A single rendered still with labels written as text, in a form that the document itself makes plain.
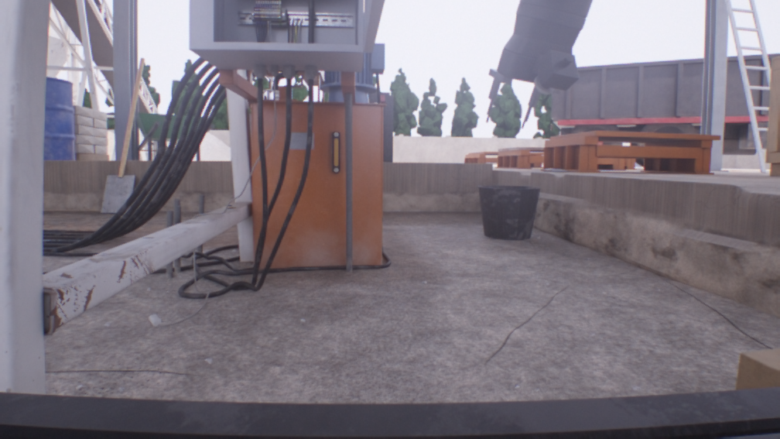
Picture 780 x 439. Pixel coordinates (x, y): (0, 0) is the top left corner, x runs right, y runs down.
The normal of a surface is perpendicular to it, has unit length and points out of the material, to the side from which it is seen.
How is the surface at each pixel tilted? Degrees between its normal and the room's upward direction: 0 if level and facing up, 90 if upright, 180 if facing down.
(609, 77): 90
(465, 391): 0
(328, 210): 90
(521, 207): 99
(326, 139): 90
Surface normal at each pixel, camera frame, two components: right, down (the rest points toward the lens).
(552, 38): 0.10, 0.60
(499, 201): -0.55, 0.21
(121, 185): 0.08, -0.26
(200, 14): 0.08, 0.08
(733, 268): -0.97, 0.17
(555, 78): -0.04, 0.94
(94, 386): 0.01, -1.00
